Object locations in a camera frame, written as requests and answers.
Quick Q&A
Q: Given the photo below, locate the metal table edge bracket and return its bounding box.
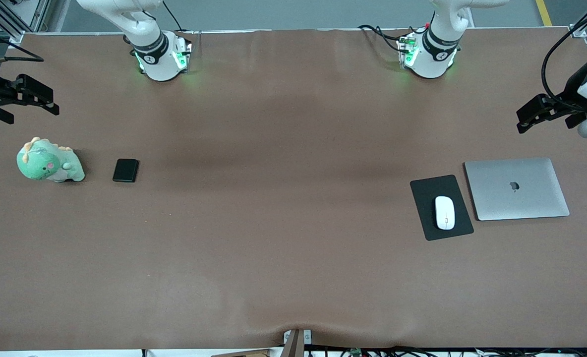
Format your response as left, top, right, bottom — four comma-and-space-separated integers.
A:
283, 329, 313, 357

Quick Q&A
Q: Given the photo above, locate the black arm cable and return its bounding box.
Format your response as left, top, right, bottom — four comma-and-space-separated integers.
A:
0, 25, 45, 63
541, 0, 587, 113

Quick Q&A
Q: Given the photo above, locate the silver laptop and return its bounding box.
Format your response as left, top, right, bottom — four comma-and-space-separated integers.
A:
464, 158, 570, 221

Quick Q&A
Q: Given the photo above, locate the black base cable bundle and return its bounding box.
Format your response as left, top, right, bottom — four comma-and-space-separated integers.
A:
358, 24, 404, 53

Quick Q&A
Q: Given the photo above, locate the white computer mouse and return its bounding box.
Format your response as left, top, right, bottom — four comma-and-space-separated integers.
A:
434, 196, 456, 231

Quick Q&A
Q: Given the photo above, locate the black mouse pad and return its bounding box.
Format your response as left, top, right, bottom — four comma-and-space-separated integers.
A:
410, 175, 474, 241

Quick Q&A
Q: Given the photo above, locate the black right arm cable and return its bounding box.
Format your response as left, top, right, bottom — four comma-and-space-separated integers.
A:
0, 25, 45, 63

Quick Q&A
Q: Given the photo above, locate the aluminium frame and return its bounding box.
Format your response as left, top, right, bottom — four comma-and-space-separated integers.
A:
0, 0, 51, 48

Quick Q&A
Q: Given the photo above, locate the green dinosaur plush toy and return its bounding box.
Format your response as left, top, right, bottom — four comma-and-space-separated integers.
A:
16, 137, 85, 183

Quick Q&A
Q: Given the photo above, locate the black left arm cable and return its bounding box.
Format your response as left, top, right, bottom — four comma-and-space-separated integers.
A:
541, 0, 587, 113

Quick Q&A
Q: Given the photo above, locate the black phone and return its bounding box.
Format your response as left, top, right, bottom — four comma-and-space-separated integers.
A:
113, 158, 139, 183

